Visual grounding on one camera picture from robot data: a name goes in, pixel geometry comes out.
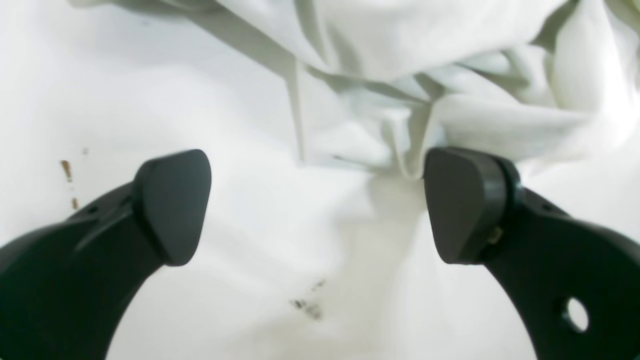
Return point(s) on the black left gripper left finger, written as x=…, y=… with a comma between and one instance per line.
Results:
x=64, y=288

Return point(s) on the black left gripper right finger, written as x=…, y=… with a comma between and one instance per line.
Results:
x=574, y=284

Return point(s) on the white printed T-shirt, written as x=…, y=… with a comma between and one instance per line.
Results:
x=372, y=85

